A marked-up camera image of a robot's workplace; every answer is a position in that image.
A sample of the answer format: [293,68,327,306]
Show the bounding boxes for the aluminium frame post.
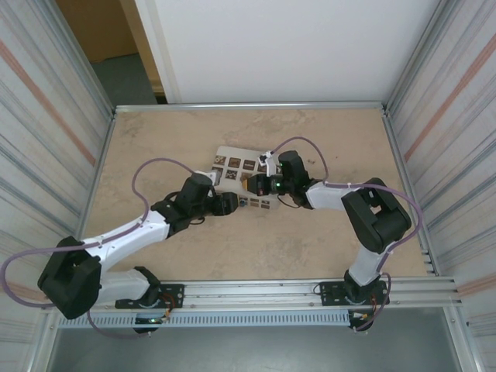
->
[49,0,117,117]
[386,0,456,112]

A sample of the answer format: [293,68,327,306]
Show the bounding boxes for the brown wooden door edge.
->
[119,0,166,94]

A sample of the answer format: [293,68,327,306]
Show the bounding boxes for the aluminium frame leg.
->
[443,305,478,372]
[26,309,59,372]

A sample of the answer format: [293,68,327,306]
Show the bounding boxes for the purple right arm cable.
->
[269,136,424,333]

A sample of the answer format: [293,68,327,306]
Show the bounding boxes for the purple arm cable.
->
[1,157,214,342]
[269,136,424,333]

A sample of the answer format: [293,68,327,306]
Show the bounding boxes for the grey slotted cable duct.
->
[57,312,352,329]

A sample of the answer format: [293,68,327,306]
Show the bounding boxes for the white box with brown squares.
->
[211,146,284,210]

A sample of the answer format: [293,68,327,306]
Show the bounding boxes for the brown cardboard panel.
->
[56,0,140,63]

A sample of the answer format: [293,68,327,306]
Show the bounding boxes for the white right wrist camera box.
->
[258,150,281,175]

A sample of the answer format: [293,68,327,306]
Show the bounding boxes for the wide aluminium mounting rail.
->
[42,277,464,313]

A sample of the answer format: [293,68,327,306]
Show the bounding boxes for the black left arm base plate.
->
[115,284,184,310]

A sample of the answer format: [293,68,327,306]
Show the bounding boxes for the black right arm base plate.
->
[319,279,390,307]

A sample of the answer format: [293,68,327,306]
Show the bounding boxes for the aluminium table side rail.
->
[79,110,117,233]
[381,109,439,277]

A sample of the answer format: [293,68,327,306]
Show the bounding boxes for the aluminium table edge rail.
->
[113,101,388,115]

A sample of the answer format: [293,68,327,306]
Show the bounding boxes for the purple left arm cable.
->
[1,157,214,342]

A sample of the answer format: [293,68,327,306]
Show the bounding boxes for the black controller board green light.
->
[133,315,166,335]

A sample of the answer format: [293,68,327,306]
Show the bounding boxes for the red yellow wire bundle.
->
[348,296,379,322]
[160,294,183,323]

